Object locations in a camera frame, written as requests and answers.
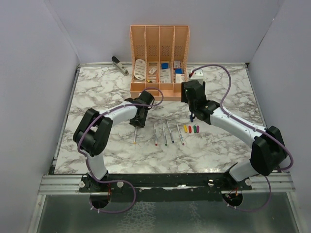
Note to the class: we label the red white pen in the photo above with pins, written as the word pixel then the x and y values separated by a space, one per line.
pixel 155 135

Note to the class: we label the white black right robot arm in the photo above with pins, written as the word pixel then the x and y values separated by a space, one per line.
pixel 265 143

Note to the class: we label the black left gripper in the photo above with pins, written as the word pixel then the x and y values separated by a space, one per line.
pixel 141 124

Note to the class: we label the blue tipped white pen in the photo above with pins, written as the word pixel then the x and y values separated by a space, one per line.
pixel 170 132

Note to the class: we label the pink tipped white pen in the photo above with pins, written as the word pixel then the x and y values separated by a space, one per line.
pixel 180 134

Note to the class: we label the peach plastic desk organizer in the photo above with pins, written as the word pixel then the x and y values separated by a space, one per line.
pixel 157 44

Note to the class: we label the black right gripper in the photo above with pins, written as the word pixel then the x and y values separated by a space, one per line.
pixel 183 96

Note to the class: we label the white oval label card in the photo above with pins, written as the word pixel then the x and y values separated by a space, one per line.
pixel 140 69

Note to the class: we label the yellow white pen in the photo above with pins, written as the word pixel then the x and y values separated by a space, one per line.
pixel 135 135

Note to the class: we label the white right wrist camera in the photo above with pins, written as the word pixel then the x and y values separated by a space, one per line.
pixel 198 75

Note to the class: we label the grey black stapler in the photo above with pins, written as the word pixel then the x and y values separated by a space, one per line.
pixel 118 65

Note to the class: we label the blue small box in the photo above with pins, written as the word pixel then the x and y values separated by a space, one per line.
pixel 165 65

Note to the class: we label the green tipped white pen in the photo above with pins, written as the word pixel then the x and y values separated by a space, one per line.
pixel 164 134

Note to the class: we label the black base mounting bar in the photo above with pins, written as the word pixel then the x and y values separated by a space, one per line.
pixel 162 187

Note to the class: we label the yellow pen cap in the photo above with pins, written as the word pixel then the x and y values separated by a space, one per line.
pixel 185 129

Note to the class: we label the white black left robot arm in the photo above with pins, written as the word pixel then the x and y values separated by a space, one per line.
pixel 93 131

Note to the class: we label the white red labelled box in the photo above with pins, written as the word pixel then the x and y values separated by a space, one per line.
pixel 179 78

